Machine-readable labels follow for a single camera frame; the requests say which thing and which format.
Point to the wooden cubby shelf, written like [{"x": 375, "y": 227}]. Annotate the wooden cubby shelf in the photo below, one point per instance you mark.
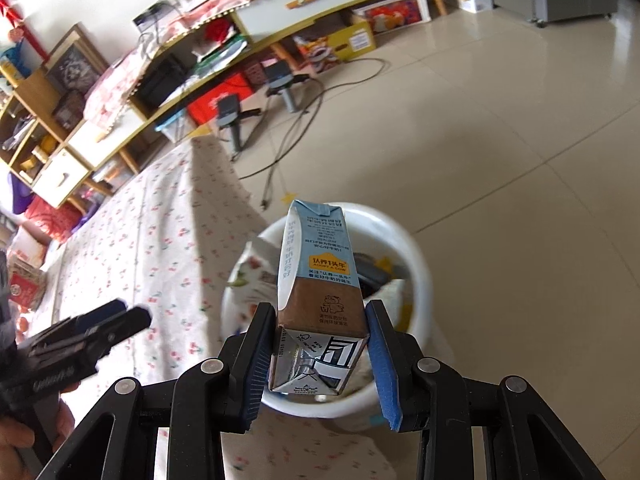
[{"x": 62, "y": 180}]

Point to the blue plastic container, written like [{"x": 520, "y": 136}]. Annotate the blue plastic container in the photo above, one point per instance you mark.
[{"x": 172, "y": 127}]

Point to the cherry print tablecloth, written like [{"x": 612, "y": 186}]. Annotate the cherry print tablecloth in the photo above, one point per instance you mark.
[{"x": 150, "y": 240}]

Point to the blue milk carton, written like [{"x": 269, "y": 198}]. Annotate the blue milk carton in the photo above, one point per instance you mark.
[{"x": 320, "y": 285}]

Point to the framed dark picture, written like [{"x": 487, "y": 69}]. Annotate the framed dark picture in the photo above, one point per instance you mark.
[{"x": 75, "y": 67}]

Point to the red patterned bag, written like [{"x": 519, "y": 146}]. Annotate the red patterned bag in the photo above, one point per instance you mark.
[{"x": 50, "y": 220}]

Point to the pink floral lace cloth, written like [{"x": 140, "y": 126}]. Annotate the pink floral lace cloth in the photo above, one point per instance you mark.
[{"x": 115, "y": 85}]

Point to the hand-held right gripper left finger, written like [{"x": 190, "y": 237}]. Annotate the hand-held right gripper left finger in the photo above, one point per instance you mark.
[{"x": 257, "y": 360}]

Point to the person's left hand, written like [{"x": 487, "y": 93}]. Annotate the person's left hand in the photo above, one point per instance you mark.
[{"x": 10, "y": 450}]

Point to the red and white box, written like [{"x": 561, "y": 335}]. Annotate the red and white box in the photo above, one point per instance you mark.
[{"x": 27, "y": 285}]

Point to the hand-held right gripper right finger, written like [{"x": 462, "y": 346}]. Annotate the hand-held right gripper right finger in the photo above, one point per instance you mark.
[{"x": 382, "y": 360}]

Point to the white storage crate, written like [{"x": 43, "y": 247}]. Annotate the white storage crate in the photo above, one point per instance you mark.
[{"x": 395, "y": 15}]

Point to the yellow printed cardboard box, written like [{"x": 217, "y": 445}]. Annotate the yellow printed cardboard box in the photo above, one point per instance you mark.
[{"x": 350, "y": 40}]

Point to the white and wood TV cabinet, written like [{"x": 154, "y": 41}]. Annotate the white and wood TV cabinet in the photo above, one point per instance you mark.
[{"x": 300, "y": 5}]

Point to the red gift box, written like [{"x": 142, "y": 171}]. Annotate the red gift box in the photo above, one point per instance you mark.
[{"x": 205, "y": 105}]

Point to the red hanging decoration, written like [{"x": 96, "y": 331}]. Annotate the red hanging decoration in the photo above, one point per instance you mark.
[{"x": 22, "y": 27}]

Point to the purple bag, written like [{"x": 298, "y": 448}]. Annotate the purple bag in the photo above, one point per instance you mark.
[{"x": 20, "y": 192}]

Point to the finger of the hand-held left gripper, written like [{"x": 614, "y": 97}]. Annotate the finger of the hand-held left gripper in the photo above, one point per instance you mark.
[
  {"x": 130, "y": 322},
  {"x": 107, "y": 311}
]

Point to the black electronics box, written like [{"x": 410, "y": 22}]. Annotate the black electronics box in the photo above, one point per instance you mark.
[{"x": 160, "y": 80}]

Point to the white plastic bin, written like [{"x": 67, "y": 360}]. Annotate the white plastic bin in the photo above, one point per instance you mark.
[{"x": 415, "y": 270}]

